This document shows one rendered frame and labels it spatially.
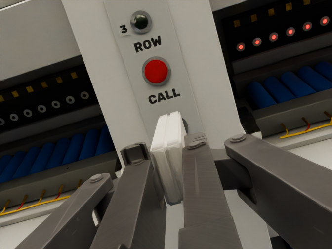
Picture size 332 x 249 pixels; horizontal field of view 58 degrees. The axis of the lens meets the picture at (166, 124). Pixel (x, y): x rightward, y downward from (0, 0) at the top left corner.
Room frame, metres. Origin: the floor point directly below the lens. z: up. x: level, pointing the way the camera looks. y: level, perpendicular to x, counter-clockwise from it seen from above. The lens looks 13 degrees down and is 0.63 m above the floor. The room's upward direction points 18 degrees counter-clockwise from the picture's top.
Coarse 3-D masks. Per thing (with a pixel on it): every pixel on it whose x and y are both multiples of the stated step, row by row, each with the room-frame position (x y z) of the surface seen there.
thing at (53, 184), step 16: (80, 160) 0.31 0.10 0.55; (96, 160) 0.30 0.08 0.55; (112, 160) 0.29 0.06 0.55; (32, 176) 0.31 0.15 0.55; (48, 176) 0.30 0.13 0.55; (64, 176) 0.29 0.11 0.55; (80, 176) 0.29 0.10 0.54; (112, 176) 0.29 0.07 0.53; (0, 192) 0.30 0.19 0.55; (16, 192) 0.30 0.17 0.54; (32, 192) 0.30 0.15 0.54; (48, 192) 0.30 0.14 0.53; (0, 208) 0.31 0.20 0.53
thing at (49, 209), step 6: (54, 204) 0.28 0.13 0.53; (60, 204) 0.28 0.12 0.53; (30, 210) 0.28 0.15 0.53; (36, 210) 0.28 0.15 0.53; (42, 210) 0.28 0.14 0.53; (48, 210) 0.27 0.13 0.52; (12, 216) 0.28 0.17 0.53; (18, 216) 0.28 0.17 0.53; (24, 216) 0.28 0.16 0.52; (30, 216) 0.28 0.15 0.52; (36, 216) 0.28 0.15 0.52; (0, 222) 0.28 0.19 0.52; (6, 222) 0.28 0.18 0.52; (12, 222) 0.28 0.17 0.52
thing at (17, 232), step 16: (80, 112) 0.40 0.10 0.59; (96, 112) 0.40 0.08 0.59; (16, 128) 0.41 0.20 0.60; (32, 128) 0.41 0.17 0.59; (48, 128) 0.41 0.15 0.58; (0, 144) 0.42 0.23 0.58; (64, 192) 0.30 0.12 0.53; (16, 208) 0.30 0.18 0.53; (32, 208) 0.29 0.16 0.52; (16, 224) 0.28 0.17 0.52; (32, 224) 0.27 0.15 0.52; (96, 224) 0.24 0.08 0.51; (0, 240) 0.26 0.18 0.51; (16, 240) 0.26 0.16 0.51
